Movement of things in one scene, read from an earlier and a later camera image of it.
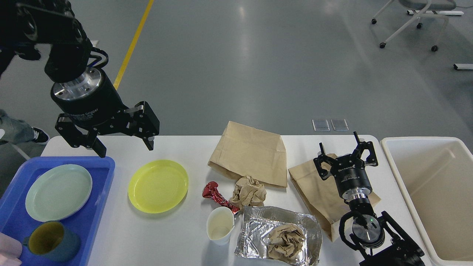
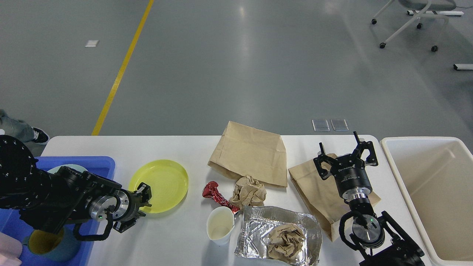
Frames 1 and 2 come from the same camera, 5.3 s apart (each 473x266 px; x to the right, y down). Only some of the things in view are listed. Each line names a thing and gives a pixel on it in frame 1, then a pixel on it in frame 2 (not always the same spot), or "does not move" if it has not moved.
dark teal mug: [53, 240] does not move
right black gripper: [349, 172] does not move
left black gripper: [94, 103] to [127, 204]
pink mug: [10, 249] does not move
